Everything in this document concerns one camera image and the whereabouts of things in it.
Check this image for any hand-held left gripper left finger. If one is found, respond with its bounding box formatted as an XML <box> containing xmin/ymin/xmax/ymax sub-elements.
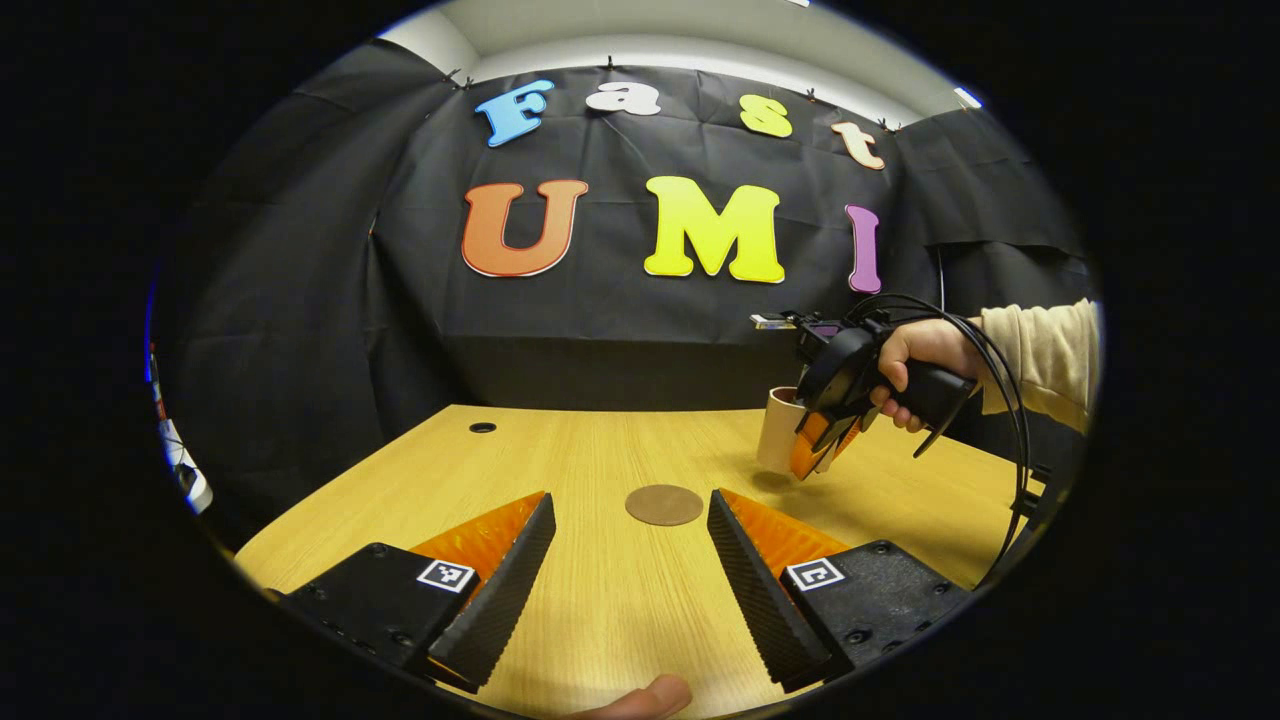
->
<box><xmin>280</xmin><ymin>490</ymin><xmax>557</xmax><ymax>693</ymax></box>

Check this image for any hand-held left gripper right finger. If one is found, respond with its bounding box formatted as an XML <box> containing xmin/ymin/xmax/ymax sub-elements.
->
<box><xmin>707</xmin><ymin>488</ymin><xmax>973</xmax><ymax>693</ymax></box>

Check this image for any beige cup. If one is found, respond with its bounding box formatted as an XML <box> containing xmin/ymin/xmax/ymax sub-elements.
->
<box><xmin>756</xmin><ymin>386</ymin><xmax>836</xmax><ymax>477</ymax></box>

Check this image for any round brown coaster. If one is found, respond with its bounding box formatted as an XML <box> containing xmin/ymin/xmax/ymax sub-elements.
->
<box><xmin>625</xmin><ymin>484</ymin><xmax>705</xmax><ymax>527</ymax></box>

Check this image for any wooden desktop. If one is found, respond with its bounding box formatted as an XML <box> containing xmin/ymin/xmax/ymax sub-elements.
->
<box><xmin>232</xmin><ymin>403</ymin><xmax>1051</xmax><ymax>720</ymax></box>

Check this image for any black backdrop cloth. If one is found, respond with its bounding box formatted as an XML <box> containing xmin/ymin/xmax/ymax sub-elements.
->
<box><xmin>160</xmin><ymin>40</ymin><xmax>1096</xmax><ymax>531</ymax></box>

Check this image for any white object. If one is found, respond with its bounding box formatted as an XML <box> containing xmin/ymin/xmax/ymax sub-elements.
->
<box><xmin>158</xmin><ymin>418</ymin><xmax>214</xmax><ymax>516</ymax></box>

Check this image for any black cable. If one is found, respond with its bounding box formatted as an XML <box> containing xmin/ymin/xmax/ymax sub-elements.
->
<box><xmin>845</xmin><ymin>245</ymin><xmax>1046</xmax><ymax>591</ymax></box>

